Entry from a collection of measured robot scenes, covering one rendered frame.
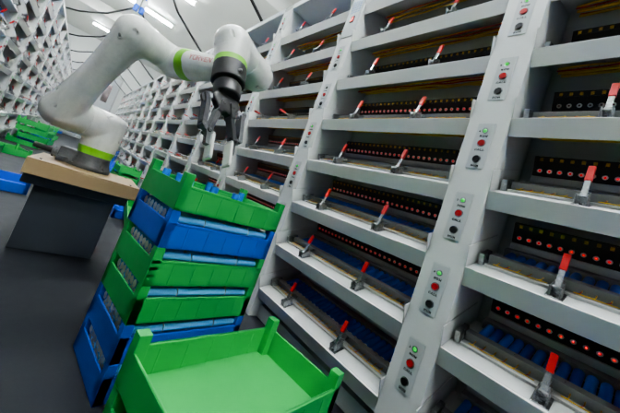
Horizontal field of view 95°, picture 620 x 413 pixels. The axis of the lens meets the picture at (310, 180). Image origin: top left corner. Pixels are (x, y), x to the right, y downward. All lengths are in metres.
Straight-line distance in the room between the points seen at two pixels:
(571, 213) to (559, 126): 0.19
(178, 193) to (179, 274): 0.18
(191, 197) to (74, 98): 0.79
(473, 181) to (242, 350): 0.66
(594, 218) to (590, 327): 0.20
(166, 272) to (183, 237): 0.08
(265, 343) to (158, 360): 0.23
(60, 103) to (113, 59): 0.25
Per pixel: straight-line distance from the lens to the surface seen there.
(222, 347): 0.66
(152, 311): 0.72
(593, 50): 0.93
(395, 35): 1.26
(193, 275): 0.72
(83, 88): 1.32
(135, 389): 0.53
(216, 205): 0.68
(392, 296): 0.93
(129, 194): 1.31
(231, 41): 0.89
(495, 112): 0.88
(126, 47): 1.23
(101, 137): 1.43
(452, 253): 0.79
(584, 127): 0.83
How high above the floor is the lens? 0.50
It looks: 5 degrees up
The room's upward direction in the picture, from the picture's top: 20 degrees clockwise
